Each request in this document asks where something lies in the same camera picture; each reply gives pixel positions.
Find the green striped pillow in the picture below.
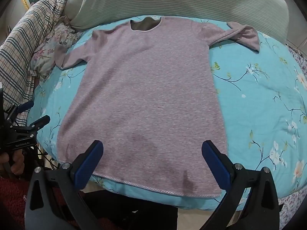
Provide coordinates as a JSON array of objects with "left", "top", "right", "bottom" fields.
[{"left": 65, "top": 0, "right": 288, "bottom": 44}]

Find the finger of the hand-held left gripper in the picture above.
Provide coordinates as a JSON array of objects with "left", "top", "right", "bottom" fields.
[
  {"left": 14, "top": 115, "right": 51, "bottom": 132},
  {"left": 7, "top": 101, "right": 35, "bottom": 120}
]

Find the plaid cloth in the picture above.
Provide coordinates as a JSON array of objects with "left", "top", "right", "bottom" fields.
[{"left": 0, "top": 0, "right": 80, "bottom": 125}]

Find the red cloth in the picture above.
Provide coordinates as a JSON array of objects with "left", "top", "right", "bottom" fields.
[{"left": 0, "top": 174, "right": 72, "bottom": 230}]

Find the floral pillow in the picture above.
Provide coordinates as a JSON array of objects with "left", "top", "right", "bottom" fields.
[{"left": 31, "top": 17, "right": 82, "bottom": 80}]

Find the pink knit shirt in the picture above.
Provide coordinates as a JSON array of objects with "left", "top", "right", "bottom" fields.
[{"left": 53, "top": 16, "right": 261, "bottom": 198}]

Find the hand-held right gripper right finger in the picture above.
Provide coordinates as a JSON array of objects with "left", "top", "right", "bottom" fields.
[{"left": 201, "top": 140, "right": 281, "bottom": 230}]

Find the person's left hand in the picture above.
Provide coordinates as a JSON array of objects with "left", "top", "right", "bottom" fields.
[{"left": 0, "top": 149, "right": 25, "bottom": 176}]

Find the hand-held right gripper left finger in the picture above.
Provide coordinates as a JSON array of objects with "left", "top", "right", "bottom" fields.
[{"left": 24, "top": 140, "right": 104, "bottom": 230}]

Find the blue floral bed blanket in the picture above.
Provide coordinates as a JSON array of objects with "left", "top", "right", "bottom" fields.
[{"left": 34, "top": 14, "right": 307, "bottom": 212}]

